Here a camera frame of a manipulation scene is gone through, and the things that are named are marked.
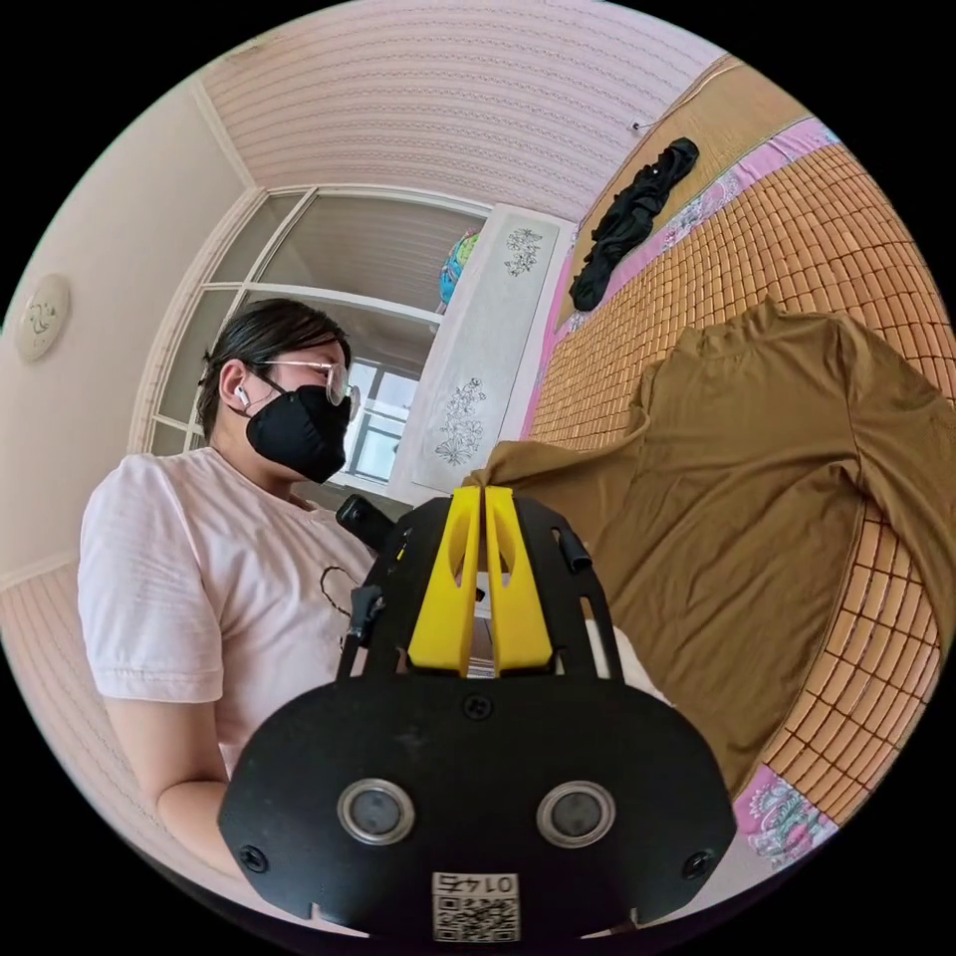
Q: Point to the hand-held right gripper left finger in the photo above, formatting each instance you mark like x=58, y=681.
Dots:
x=442, y=620

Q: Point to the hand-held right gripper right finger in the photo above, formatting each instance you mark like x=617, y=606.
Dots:
x=523, y=627

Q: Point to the brown long sleeve shirt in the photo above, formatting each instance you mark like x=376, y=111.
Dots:
x=732, y=508

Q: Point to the person's right forearm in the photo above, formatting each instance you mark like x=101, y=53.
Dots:
x=198, y=821

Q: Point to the person's body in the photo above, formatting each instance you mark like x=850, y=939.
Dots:
x=202, y=568

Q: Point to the white cupboard with flower print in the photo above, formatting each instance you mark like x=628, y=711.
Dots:
x=485, y=351

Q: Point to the window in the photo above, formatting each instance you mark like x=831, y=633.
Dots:
x=351, y=246

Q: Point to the black garment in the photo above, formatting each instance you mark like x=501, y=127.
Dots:
x=627, y=216

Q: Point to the bed with woven mat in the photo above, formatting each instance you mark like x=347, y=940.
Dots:
x=807, y=231

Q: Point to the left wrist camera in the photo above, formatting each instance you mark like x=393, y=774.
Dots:
x=362, y=519

